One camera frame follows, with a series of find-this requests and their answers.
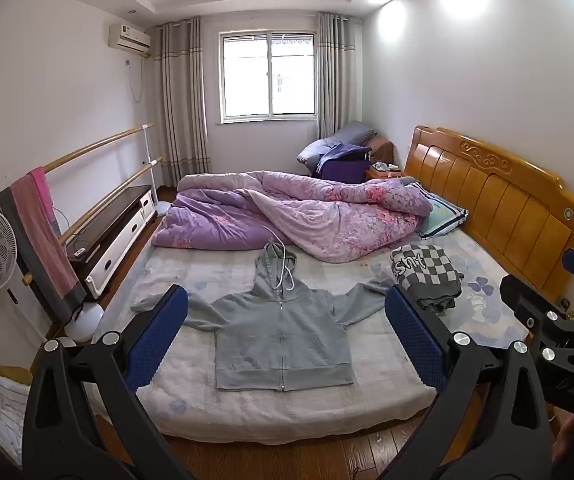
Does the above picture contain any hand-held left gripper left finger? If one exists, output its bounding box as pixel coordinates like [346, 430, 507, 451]
[22, 284, 192, 480]

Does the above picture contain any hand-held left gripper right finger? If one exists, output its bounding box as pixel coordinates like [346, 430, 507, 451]
[382, 285, 555, 480]

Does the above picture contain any grey zip hoodie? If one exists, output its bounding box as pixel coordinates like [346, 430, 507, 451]
[131, 237, 398, 392]

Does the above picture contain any person's right hand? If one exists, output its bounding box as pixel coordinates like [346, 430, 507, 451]
[551, 408, 574, 467]

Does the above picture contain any checkered folded garment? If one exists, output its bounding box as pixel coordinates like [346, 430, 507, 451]
[389, 244, 465, 313]

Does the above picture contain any white globe lamp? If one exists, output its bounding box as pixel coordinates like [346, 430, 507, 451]
[64, 302, 105, 343]

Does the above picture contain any wooden bed with headboard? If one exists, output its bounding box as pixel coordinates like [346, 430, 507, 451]
[87, 175, 532, 446]

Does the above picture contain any wooden headboard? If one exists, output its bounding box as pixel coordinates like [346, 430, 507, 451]
[404, 125, 574, 306]

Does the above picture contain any dark top white cabinet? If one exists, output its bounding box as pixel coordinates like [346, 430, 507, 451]
[64, 185, 158, 301]

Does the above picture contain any light blue pillow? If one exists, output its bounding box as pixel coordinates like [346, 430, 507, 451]
[417, 190, 469, 239]

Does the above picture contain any purple floral duvet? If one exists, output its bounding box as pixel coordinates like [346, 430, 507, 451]
[153, 170, 432, 264]

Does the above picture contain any grey maroon striped towel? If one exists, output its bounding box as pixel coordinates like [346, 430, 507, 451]
[0, 175, 88, 323]

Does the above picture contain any white barre stand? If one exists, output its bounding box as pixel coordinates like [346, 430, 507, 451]
[141, 122, 172, 218]

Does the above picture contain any wooden nightstand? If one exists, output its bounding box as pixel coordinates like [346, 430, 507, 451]
[365, 161, 408, 182]

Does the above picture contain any pink towel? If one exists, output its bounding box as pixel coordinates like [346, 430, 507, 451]
[28, 166, 62, 238]

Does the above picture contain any dark purple cloth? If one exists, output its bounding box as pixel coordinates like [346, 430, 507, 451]
[317, 142, 372, 181]

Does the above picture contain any brown chair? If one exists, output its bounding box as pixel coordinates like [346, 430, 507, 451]
[367, 135, 395, 166]

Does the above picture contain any blue-grey cushion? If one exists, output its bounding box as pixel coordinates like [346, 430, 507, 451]
[297, 121, 378, 166]

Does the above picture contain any grey striped curtain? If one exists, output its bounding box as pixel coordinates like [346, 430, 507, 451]
[316, 11, 362, 136]
[159, 17, 211, 188]

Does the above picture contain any window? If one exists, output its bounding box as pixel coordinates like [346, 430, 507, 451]
[218, 31, 318, 123]

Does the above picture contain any white air conditioner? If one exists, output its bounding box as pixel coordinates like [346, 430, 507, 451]
[108, 23, 152, 57]

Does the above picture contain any air conditioner cable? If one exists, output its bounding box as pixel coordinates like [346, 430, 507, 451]
[126, 59, 144, 105]

